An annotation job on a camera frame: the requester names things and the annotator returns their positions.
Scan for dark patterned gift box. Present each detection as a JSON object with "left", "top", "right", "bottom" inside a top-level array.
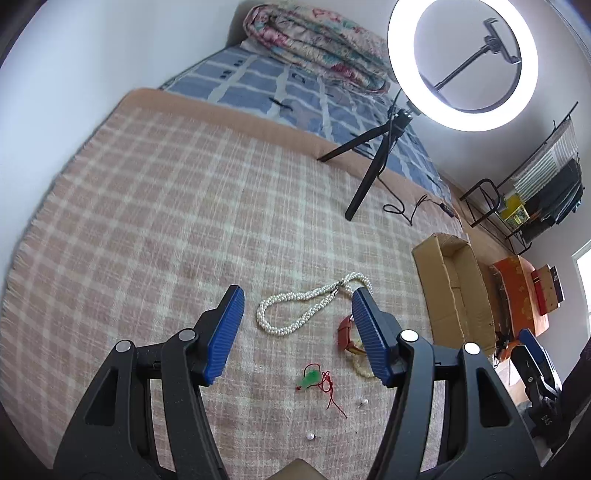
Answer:
[{"left": 549, "top": 265, "right": 565, "bottom": 303}]

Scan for yellow crate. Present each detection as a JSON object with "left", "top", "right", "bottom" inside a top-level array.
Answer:
[{"left": 503, "top": 194, "right": 529, "bottom": 229}]

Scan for orange cloth covered table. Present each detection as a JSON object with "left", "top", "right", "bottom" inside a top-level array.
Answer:
[{"left": 489, "top": 256, "right": 552, "bottom": 337}]

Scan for window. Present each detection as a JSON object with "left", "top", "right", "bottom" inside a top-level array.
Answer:
[{"left": 573, "top": 244, "right": 591, "bottom": 333}]

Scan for red leather bracelet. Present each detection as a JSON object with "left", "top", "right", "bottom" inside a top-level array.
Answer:
[{"left": 337, "top": 315, "right": 366, "bottom": 354}]

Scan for striped hanging cloth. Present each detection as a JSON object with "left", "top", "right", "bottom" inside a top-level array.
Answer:
[{"left": 512, "top": 120, "right": 580, "bottom": 197}]

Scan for white pearl necklace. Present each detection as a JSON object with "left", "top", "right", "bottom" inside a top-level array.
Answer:
[{"left": 256, "top": 271, "right": 374, "bottom": 337}]

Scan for green pendant with red cord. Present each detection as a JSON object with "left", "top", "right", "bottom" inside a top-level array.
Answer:
[{"left": 295, "top": 364, "right": 348, "bottom": 420}]

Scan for black ring light cable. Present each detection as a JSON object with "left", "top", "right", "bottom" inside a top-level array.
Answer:
[{"left": 382, "top": 90, "right": 462, "bottom": 227}]

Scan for black tripod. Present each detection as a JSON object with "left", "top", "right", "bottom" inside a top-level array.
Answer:
[{"left": 317, "top": 104, "right": 414, "bottom": 221}]

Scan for beige bead bracelet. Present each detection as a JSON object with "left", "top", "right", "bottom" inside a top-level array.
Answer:
[{"left": 352, "top": 351, "right": 378, "bottom": 380}]

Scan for blue checked mattress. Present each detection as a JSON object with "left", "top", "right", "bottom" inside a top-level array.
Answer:
[{"left": 159, "top": 44, "right": 455, "bottom": 204}]

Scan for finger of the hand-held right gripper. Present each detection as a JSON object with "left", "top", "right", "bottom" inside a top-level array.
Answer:
[
  {"left": 518, "top": 329, "right": 561, "bottom": 391},
  {"left": 510, "top": 344, "right": 555, "bottom": 403}
]

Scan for folded floral quilt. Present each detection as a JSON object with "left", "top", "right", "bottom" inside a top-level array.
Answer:
[{"left": 240, "top": 4, "right": 398, "bottom": 95}]

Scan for black phone holder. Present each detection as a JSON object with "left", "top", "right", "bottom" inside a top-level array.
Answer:
[{"left": 434, "top": 17, "right": 522, "bottom": 90}]

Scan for pink plaid blanket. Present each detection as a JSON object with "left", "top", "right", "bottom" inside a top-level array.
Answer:
[{"left": 0, "top": 88, "right": 467, "bottom": 480}]

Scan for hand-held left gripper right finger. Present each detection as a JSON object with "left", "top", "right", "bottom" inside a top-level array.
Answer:
[{"left": 351, "top": 287, "right": 541, "bottom": 480}]

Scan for shallow cardboard box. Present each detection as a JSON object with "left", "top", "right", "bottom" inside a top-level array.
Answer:
[{"left": 412, "top": 233, "right": 498, "bottom": 358}]

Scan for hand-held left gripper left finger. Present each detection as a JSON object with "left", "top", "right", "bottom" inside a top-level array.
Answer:
[{"left": 53, "top": 285, "right": 245, "bottom": 480}]

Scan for white ring light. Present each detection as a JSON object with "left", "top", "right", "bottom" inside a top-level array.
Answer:
[{"left": 387, "top": 0, "right": 539, "bottom": 131}]

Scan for black clothes rack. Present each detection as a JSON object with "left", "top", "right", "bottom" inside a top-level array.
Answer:
[{"left": 459, "top": 102, "right": 585, "bottom": 254}]

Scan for dark hanging clothes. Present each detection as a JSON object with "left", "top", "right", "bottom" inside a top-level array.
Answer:
[{"left": 522, "top": 159, "right": 585, "bottom": 243}]

